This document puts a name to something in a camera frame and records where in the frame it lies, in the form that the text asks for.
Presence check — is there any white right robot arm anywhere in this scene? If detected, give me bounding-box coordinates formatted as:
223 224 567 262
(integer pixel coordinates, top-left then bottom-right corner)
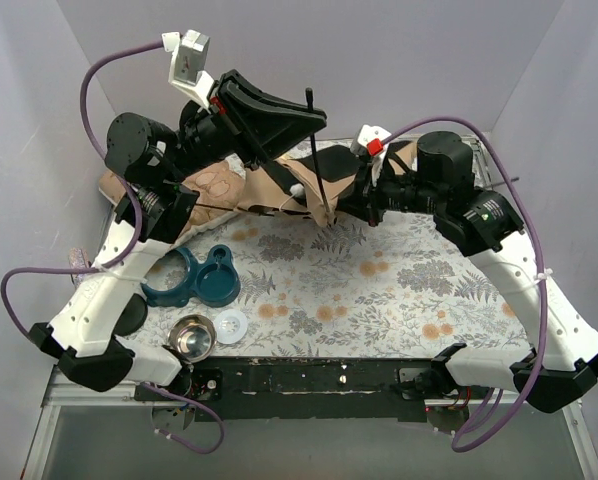
337 125 598 413

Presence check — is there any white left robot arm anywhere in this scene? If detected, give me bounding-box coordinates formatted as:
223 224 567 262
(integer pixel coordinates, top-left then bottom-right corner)
29 70 327 400

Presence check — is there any teal double pet feeder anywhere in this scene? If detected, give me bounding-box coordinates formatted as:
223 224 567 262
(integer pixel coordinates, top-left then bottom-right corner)
141 244 241 308

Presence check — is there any peach patterned pillow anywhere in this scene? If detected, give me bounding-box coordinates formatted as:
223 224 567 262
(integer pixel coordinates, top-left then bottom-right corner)
98 154 250 241

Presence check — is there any floral table mat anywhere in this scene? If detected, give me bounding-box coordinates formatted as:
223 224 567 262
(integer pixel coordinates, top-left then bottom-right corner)
76 138 535 360

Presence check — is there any clear plastic lid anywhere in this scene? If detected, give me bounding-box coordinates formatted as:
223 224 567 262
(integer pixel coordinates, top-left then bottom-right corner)
213 309 248 345

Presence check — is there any stainless steel bowl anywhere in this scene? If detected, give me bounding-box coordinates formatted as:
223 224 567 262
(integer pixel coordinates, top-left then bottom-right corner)
168 314 217 363

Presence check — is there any black microphone stand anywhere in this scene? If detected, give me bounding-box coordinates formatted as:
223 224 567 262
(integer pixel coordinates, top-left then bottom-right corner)
114 294 148 336

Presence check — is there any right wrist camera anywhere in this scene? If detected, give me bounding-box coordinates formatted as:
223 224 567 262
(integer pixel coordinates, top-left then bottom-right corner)
350 124 393 162

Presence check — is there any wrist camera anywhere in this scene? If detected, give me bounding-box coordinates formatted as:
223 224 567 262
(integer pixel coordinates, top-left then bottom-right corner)
161 30 214 110
350 124 393 162

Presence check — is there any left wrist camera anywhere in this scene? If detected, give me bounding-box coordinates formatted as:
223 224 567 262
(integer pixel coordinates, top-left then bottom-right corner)
161 30 214 110

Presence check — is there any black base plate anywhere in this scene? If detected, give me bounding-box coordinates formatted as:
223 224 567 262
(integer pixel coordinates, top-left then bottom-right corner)
134 343 534 423

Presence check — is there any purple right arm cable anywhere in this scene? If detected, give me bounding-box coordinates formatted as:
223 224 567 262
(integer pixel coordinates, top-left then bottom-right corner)
386 117 548 452

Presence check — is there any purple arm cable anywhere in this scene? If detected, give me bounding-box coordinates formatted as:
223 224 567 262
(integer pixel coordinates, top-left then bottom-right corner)
0 41 226 454
386 117 548 452

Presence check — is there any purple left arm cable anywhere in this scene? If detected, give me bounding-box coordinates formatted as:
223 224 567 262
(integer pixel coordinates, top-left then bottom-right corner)
0 41 226 454

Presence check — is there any aluminium frame rail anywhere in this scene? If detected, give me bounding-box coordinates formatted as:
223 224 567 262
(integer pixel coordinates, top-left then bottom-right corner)
23 358 598 479

